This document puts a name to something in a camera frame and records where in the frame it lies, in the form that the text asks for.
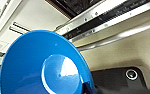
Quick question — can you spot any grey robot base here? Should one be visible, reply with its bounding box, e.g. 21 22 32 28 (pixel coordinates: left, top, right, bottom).
90 65 150 94

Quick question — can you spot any steel dishwasher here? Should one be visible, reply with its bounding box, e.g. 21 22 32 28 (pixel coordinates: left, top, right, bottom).
45 0 150 53

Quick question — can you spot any white two-door base cabinet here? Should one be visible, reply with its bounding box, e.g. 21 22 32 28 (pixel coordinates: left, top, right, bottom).
0 0 71 56

